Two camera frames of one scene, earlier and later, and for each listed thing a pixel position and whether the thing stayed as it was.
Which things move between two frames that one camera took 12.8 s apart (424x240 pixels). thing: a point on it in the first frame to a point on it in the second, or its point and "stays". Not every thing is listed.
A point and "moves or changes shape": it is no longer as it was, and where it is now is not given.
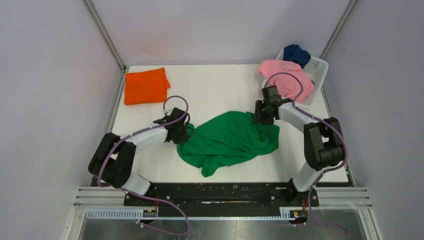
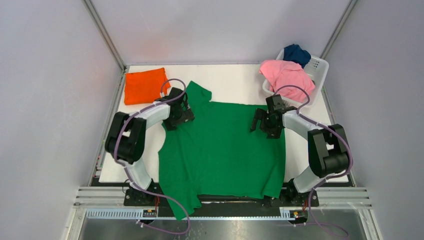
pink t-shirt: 288,86 stays
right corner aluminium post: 351,4 stays
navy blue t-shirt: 294,53 stays
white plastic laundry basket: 316,69 stays
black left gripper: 183,138 to 186,115
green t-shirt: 227,139 moves or changes shape
